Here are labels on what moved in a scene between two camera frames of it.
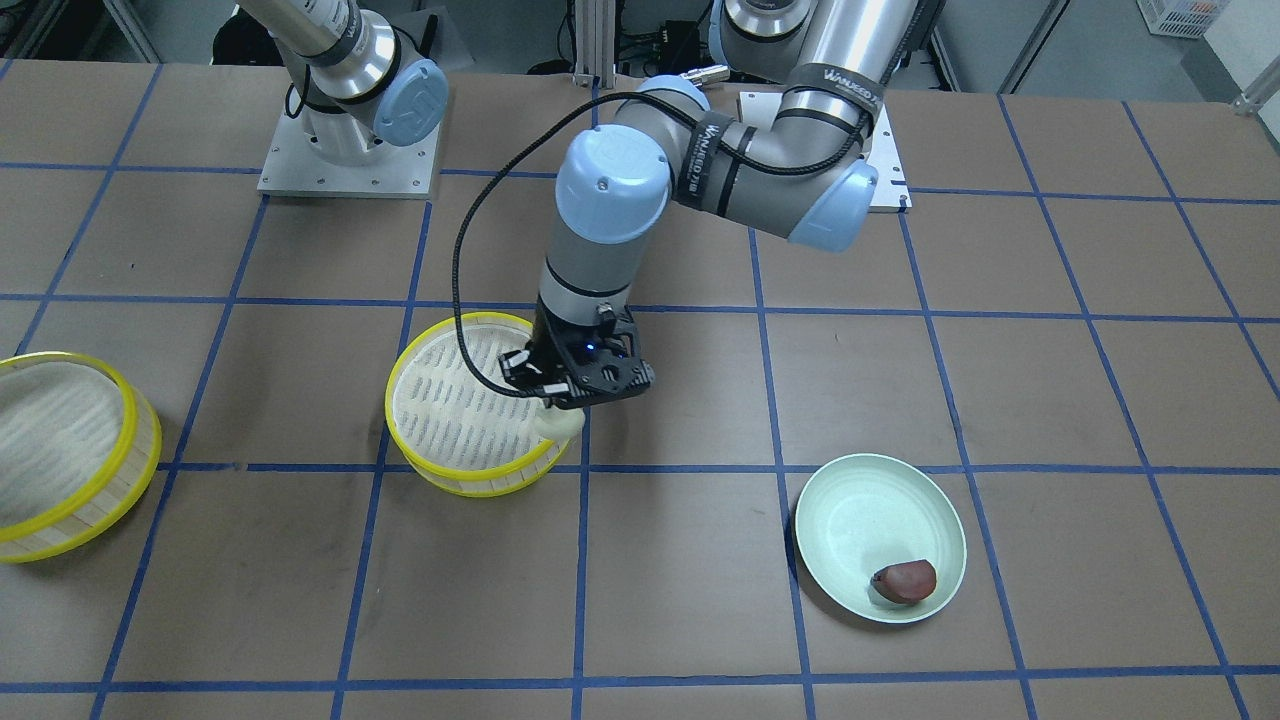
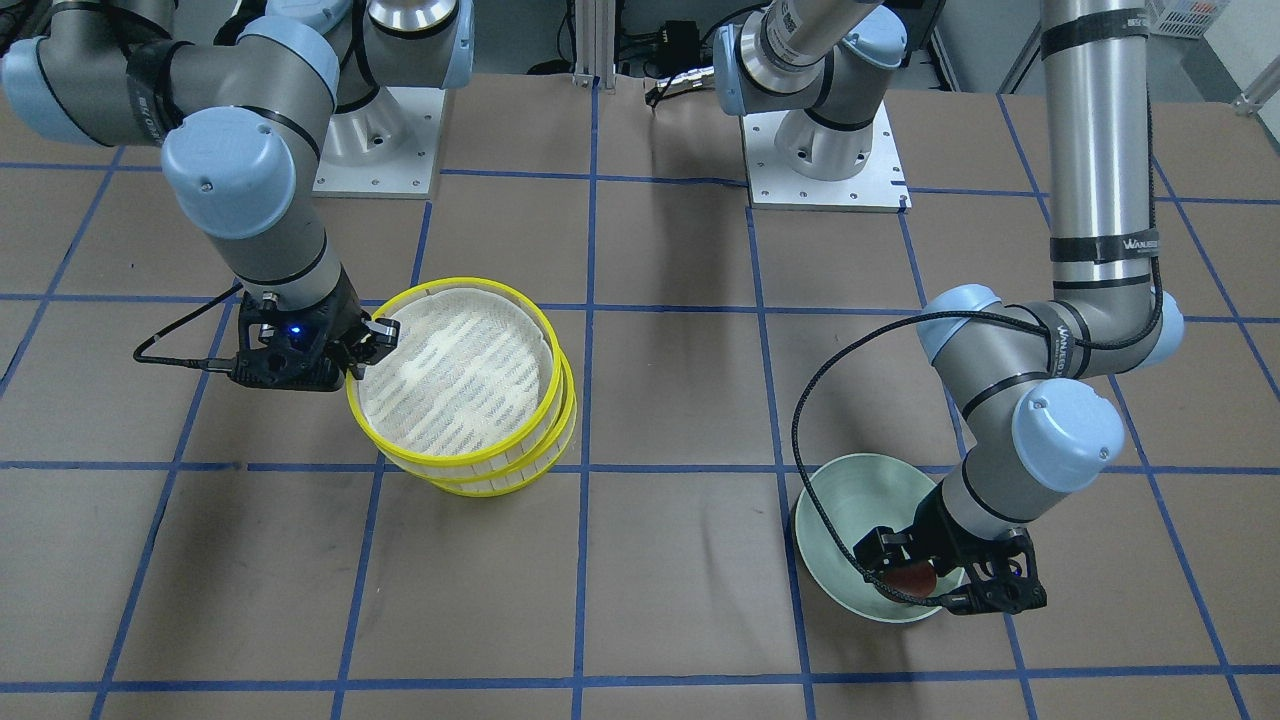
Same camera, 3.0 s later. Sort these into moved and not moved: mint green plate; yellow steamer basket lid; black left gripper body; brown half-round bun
Moved: yellow steamer basket lid; black left gripper body
Not moved: mint green plate; brown half-round bun
